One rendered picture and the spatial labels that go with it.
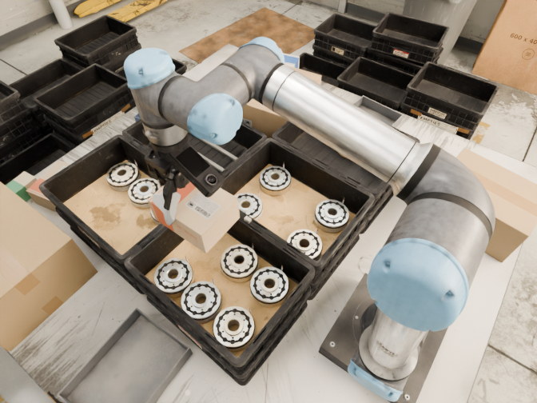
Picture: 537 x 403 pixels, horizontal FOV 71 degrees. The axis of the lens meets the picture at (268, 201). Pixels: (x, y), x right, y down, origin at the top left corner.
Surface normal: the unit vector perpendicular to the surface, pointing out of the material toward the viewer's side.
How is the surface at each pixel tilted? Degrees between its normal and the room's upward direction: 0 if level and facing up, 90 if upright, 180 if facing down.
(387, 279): 85
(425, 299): 84
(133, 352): 0
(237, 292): 0
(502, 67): 72
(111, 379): 0
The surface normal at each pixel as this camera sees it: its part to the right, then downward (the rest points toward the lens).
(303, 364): 0.00, -0.61
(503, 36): -0.56, 0.48
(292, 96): -0.32, 0.13
